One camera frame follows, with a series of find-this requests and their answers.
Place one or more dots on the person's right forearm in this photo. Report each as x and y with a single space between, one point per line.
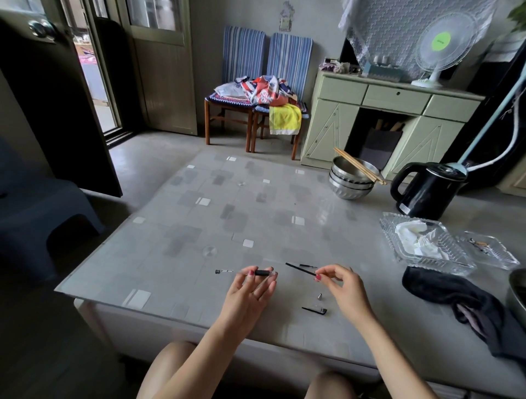
394 361

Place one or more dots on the person's right leg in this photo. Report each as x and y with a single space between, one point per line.
328 388

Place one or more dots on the person's left forearm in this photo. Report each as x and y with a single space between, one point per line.
205 366

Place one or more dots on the small clear glass dish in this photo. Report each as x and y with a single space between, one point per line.
501 259

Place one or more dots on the bundle of wooden chopsticks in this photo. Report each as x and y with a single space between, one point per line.
359 165

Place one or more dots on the white fan green centre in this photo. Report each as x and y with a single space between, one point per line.
441 41

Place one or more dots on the crumpled white tissue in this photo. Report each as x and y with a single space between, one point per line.
411 238

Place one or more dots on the tall black cabinet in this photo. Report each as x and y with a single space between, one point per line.
485 144

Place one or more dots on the white lace cloth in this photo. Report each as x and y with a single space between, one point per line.
382 33

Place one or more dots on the pale green wooden cabinet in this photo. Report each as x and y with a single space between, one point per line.
328 127

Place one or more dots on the wooden chair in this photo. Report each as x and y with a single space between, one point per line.
253 135
207 123

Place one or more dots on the green potted plant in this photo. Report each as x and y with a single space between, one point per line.
520 14

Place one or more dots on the white plastic bag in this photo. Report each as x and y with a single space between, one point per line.
228 90

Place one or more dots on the small metal trinket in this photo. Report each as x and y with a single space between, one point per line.
478 243

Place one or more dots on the round metal door knob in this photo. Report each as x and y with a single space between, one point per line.
41 28

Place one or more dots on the person's left leg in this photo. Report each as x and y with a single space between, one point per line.
158 370

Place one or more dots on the black electric kettle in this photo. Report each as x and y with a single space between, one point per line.
431 197

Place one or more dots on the person's left hand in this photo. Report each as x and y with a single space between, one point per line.
242 304

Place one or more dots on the stainless steel bowl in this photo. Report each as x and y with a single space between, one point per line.
349 168
349 194
349 186

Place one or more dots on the black television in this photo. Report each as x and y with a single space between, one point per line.
347 55

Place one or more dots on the green panel door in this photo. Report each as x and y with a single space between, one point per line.
164 90

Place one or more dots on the white plant pot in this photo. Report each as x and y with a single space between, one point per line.
505 47

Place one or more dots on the small wall decoration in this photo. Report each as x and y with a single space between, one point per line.
286 20

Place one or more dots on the pale blue box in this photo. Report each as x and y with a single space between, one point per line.
382 74

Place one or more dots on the colourful clothes pile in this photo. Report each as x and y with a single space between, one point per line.
267 92

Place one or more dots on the light blue garment steamer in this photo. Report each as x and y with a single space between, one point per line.
457 167

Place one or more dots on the yellow towel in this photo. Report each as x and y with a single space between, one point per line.
283 121

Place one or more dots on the person's leg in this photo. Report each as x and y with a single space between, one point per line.
158 370
328 388

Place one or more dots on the person's right hand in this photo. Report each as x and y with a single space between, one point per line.
351 296

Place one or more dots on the dark blue plastic stool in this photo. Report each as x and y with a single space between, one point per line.
33 205

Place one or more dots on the dark open door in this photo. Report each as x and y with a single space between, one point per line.
49 123

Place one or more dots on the beige low cabinet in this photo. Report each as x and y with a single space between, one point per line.
515 183

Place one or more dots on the large metal basin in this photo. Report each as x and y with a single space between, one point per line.
518 296

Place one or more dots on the black cloth garment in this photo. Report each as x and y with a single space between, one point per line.
444 287

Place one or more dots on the large clear glass dish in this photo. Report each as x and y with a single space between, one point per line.
460 263

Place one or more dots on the clear pen with black grip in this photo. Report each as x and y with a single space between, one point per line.
263 272

